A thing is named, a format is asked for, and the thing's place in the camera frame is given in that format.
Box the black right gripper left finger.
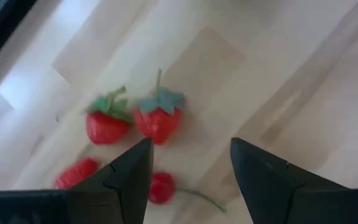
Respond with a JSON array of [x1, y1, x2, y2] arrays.
[[68, 138, 155, 224]]

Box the red toy cherry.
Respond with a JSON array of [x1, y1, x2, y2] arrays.
[[149, 171, 228, 215]]

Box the red toy strawberry green leaves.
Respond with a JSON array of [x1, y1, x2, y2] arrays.
[[85, 86, 134, 146], [134, 68, 186, 146]]

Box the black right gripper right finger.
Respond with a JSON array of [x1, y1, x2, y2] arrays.
[[230, 137, 358, 224]]

